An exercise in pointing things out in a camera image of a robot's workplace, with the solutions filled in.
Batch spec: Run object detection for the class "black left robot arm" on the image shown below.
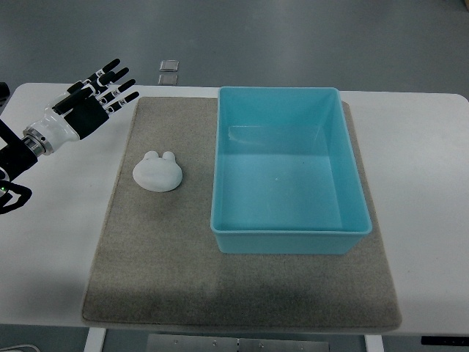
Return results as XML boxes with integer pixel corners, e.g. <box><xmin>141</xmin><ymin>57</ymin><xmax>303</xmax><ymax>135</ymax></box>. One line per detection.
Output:
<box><xmin>1</xmin><ymin>121</ymin><xmax>38</xmax><ymax>215</ymax></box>

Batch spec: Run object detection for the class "upper floor outlet plate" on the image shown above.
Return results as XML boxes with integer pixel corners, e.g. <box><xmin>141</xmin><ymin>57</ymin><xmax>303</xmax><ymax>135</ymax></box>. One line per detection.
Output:
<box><xmin>159</xmin><ymin>59</ymin><xmax>180</xmax><ymax>72</ymax></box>

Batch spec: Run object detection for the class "grey felt mat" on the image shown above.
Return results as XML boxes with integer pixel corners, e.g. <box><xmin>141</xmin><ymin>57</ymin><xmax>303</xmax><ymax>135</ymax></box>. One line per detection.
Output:
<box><xmin>81</xmin><ymin>98</ymin><xmax>402</xmax><ymax>334</ymax></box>

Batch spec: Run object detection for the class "white right table leg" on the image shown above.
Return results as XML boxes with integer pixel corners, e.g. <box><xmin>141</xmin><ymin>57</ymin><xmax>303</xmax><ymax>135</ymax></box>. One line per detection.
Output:
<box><xmin>364</xmin><ymin>334</ymin><xmax>385</xmax><ymax>352</ymax></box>

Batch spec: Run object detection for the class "white left table leg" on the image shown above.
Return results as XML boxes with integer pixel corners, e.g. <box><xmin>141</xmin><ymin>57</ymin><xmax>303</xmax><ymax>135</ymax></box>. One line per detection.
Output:
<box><xmin>84</xmin><ymin>328</ymin><xmax>106</xmax><ymax>352</ymax></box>

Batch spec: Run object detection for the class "black object at left edge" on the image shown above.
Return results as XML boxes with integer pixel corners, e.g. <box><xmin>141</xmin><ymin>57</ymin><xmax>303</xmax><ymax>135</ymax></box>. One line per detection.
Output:
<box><xmin>0</xmin><ymin>82</ymin><xmax>10</xmax><ymax>106</ymax></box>

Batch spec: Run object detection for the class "black table control panel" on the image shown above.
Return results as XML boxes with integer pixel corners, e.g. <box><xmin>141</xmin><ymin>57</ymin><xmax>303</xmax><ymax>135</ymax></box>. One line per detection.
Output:
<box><xmin>421</xmin><ymin>336</ymin><xmax>469</xmax><ymax>347</ymax></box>

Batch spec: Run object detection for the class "floor outlet plate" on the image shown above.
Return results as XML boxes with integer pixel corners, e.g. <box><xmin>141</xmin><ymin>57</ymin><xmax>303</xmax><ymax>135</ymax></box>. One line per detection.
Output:
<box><xmin>159</xmin><ymin>59</ymin><xmax>180</xmax><ymax>72</ymax></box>
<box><xmin>158</xmin><ymin>73</ymin><xmax>178</xmax><ymax>86</ymax></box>

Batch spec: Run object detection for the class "lower floor outlet plate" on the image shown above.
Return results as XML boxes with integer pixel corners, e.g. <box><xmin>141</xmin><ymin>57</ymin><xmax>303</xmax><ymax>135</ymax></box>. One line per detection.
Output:
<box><xmin>158</xmin><ymin>73</ymin><xmax>178</xmax><ymax>86</ymax></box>

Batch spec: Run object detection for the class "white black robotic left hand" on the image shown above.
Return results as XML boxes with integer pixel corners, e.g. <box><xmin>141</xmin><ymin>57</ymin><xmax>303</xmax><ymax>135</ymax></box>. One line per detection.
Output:
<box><xmin>23</xmin><ymin>59</ymin><xmax>139</xmax><ymax>156</ymax></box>

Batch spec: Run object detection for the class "white table leg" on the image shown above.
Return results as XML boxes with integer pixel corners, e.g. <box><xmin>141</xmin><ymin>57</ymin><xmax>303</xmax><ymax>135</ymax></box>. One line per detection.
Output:
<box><xmin>364</xmin><ymin>334</ymin><xmax>385</xmax><ymax>352</ymax></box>
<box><xmin>84</xmin><ymin>328</ymin><xmax>106</xmax><ymax>352</ymax></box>

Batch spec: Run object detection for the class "metal base plate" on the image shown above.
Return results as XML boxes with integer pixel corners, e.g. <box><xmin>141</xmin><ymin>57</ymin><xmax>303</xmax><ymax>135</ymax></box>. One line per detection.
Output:
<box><xmin>146</xmin><ymin>334</ymin><xmax>330</xmax><ymax>352</ymax></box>

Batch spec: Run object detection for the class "blue plastic box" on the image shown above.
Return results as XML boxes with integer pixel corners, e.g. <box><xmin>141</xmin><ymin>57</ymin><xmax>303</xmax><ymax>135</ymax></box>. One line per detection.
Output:
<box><xmin>210</xmin><ymin>87</ymin><xmax>373</xmax><ymax>254</ymax></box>

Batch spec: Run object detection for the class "white cable on floor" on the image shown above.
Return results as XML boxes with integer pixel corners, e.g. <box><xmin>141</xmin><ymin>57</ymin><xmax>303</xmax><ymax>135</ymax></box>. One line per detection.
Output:
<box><xmin>0</xmin><ymin>342</ymin><xmax>37</xmax><ymax>352</ymax></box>

